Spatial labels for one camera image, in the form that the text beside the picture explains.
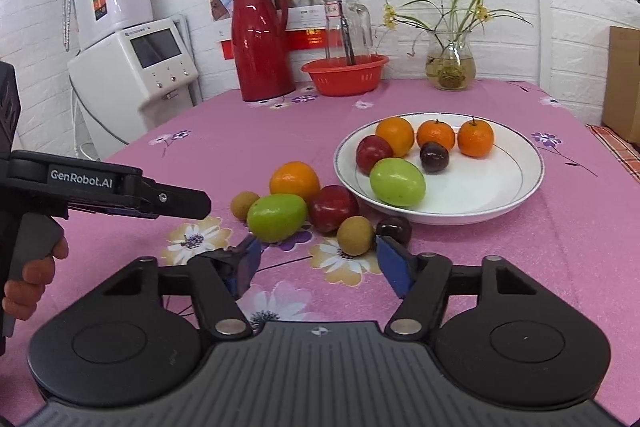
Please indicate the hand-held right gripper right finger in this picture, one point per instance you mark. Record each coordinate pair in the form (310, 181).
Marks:
(392, 269)

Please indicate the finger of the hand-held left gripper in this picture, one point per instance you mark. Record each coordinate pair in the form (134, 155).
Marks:
(122, 211)
(177, 202)

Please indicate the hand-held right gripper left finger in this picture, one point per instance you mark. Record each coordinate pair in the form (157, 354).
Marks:
(248, 264)

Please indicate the dark purple plum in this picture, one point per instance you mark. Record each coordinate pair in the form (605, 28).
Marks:
(434, 157)
(395, 228)

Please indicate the small tan longan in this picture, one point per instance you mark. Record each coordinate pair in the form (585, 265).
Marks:
(355, 235)

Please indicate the small brown kiwi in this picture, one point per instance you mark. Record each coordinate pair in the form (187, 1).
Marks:
(243, 205)

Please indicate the red apple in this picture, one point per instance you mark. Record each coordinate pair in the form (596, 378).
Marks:
(332, 208)
(372, 153)

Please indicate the orange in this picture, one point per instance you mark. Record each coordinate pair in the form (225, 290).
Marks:
(295, 179)
(396, 134)

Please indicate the white plate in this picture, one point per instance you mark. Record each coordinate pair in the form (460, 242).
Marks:
(480, 192)

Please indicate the mandarin with stem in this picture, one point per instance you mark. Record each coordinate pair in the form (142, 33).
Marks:
(436, 134)
(475, 139)

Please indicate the person's left hand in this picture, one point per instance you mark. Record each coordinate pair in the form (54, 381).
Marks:
(25, 294)

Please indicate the white water dispenser with screen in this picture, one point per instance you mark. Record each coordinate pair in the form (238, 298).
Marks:
(115, 97)

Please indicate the pink floral tablecloth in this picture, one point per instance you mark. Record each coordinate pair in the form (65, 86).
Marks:
(500, 267)

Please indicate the red thermos jug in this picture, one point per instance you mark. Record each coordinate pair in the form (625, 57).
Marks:
(260, 47)

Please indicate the red plastic basket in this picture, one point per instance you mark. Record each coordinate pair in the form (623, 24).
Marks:
(345, 79)

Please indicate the glass vase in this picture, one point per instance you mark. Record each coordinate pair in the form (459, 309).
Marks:
(450, 72)

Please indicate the black stir stick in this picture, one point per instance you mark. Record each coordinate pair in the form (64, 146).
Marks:
(346, 37)

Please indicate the glass pitcher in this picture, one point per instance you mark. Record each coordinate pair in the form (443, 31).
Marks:
(361, 27)

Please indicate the orange plaid cloth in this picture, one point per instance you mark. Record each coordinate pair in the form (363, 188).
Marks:
(620, 147)

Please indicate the green orchid plant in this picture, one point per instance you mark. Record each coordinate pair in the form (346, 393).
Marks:
(452, 12)

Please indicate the cardboard box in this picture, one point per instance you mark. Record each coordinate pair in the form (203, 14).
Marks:
(622, 82)

